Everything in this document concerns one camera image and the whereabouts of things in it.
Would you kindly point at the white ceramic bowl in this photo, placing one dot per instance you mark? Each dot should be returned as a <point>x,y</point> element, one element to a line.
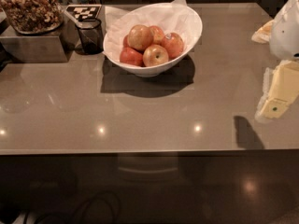
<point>146,68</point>

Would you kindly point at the right red apple with sticker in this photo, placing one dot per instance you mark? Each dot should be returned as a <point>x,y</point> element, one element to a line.
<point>173,44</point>

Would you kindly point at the glass jar of nuts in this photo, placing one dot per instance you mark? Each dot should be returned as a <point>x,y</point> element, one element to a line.
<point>33,17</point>

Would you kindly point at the white paper liner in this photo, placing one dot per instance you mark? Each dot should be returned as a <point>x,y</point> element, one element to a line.
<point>162,16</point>

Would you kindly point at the hidden dark red apple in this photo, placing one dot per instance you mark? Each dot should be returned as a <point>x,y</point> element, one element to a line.
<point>125,41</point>

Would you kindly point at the front left red apple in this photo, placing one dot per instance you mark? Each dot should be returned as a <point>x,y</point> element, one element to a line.
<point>131,56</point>

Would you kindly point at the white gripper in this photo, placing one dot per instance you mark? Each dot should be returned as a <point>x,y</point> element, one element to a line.
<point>286,34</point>

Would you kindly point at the back middle red apple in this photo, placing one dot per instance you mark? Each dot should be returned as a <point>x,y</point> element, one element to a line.
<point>158,34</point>

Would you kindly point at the yellow-red apple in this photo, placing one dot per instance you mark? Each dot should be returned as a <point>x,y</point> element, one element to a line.
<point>140,37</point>
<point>155,55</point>

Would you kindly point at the black white fiducial marker card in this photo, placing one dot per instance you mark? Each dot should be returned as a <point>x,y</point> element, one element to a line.
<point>84,12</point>

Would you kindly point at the black mesh cup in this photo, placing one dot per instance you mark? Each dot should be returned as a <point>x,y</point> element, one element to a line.
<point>91,36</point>

